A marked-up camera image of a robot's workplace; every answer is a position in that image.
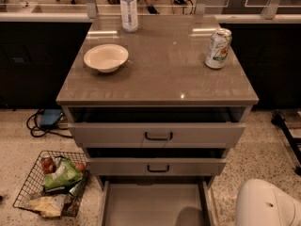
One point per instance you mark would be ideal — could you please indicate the grey drawer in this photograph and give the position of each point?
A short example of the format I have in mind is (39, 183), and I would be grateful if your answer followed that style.
(156, 205)
(153, 162)
(156, 127)

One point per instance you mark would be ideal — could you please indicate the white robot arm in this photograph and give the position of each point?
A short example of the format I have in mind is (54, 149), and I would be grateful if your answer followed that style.
(260, 203)

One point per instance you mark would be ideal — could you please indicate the grey drawer cabinet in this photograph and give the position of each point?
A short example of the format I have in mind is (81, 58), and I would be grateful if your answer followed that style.
(165, 68)

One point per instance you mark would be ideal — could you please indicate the white ceramic bowl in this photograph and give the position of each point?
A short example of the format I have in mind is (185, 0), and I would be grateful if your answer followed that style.
(106, 58)

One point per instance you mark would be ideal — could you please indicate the red apple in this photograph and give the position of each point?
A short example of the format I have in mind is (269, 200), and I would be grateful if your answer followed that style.
(81, 167)

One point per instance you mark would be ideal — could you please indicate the green white soda can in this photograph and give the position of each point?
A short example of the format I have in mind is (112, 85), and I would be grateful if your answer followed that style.
(218, 48)

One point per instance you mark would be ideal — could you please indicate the blue power box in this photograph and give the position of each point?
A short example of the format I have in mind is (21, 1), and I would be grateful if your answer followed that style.
(50, 117)

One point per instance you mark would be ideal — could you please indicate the clear plastic water bottle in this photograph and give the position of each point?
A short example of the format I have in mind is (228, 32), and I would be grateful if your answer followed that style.
(128, 9)

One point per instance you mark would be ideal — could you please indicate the green chip bag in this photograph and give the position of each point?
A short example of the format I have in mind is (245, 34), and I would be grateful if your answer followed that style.
(66, 174)

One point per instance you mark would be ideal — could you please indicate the black metal stand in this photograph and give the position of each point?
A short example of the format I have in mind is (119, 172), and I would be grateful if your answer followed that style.
(289, 121)

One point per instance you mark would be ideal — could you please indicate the yellow snack bag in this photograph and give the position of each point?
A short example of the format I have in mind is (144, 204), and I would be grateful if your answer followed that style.
(48, 206)

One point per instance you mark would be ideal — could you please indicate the black wire basket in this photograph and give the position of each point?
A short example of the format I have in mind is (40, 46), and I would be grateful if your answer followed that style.
(33, 186)

